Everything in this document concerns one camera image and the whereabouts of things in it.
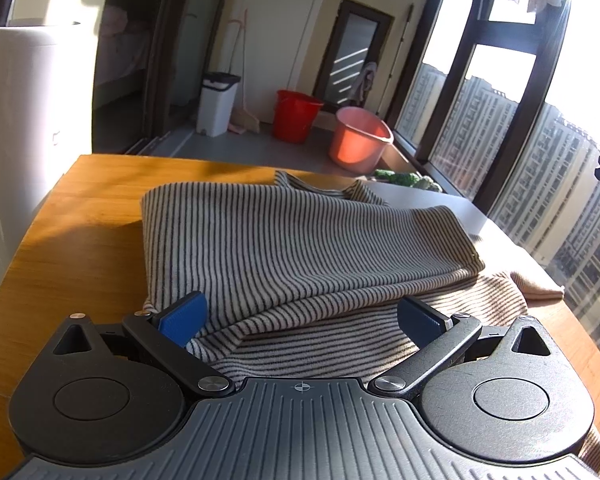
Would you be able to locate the cloth hanging on door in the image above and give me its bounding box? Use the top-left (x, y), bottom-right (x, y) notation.
top-left (350, 61), bottom-right (378, 103)

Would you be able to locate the white upright vacuum cleaner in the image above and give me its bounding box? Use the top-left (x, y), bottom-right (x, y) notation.
top-left (0, 0), bottom-right (97, 273)

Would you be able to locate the broom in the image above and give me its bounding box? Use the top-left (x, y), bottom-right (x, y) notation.
top-left (228, 8), bottom-right (262, 136)

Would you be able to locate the pink basin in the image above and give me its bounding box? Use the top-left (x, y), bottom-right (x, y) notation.
top-left (328, 106), bottom-right (394, 175)

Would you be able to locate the grey striped garment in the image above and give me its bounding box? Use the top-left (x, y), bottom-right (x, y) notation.
top-left (140, 170), bottom-right (600, 480)

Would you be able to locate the green leafy plant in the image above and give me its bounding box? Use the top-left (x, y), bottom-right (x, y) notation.
top-left (372, 169), bottom-right (443, 193)

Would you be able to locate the bed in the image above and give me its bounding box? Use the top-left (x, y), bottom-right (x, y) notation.
top-left (100, 5), bottom-right (151, 106)

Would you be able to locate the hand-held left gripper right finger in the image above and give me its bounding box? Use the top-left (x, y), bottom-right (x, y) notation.
top-left (367, 297), bottom-right (563, 403)

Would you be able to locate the white trash bin black lid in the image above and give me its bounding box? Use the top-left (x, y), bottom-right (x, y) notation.
top-left (196, 72), bottom-right (242, 138)

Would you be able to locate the red bucket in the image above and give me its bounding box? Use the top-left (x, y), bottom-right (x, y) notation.
top-left (272, 89), bottom-right (325, 143)

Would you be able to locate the white cabinet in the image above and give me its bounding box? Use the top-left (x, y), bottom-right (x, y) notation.
top-left (230, 0), bottom-right (341, 96)

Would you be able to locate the dark framed door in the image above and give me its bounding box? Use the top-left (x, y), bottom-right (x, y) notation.
top-left (314, 0), bottom-right (396, 108)

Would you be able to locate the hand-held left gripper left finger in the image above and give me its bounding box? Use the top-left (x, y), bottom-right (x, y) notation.
top-left (50, 290), bottom-right (236, 397)

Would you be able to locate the dark window frame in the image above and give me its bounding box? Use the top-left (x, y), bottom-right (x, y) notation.
top-left (395, 0), bottom-right (600, 221)

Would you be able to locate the mop pole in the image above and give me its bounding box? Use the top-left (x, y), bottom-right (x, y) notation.
top-left (384, 5), bottom-right (413, 116)

